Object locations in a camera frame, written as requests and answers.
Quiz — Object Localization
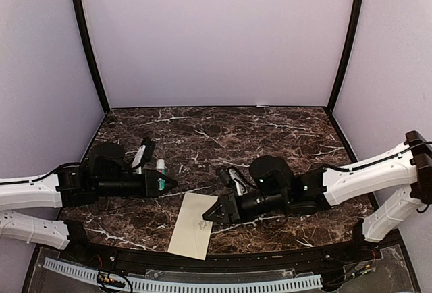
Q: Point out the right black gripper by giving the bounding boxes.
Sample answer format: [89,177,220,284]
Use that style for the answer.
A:
[202,190,289,225]

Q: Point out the green white glue stick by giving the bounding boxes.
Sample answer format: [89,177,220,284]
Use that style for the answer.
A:
[156,159,166,191]

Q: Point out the cream paper envelope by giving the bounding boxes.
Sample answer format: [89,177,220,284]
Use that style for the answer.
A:
[167,192,217,261]

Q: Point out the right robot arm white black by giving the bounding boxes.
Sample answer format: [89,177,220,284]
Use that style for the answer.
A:
[202,130,431,262]

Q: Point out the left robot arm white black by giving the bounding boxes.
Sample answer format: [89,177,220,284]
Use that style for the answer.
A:
[1,138,178,263]

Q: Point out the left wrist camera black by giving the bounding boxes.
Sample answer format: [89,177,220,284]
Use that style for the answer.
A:
[129,137,156,175]

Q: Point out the black front table rail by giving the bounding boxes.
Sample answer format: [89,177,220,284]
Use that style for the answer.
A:
[59,235,381,273]

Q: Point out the white slotted cable duct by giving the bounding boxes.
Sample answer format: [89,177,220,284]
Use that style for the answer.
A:
[43,257,322,292]

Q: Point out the small circuit board with wires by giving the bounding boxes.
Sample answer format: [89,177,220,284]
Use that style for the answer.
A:
[97,272,126,289]

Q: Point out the left black frame post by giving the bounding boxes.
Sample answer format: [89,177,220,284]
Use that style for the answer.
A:
[72,0,111,115]

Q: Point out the black frame post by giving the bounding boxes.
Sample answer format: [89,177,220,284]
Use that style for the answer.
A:
[326,0,363,115]
[72,0,111,115]

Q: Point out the right black frame post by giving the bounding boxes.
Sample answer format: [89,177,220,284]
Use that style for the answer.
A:
[326,0,363,115]

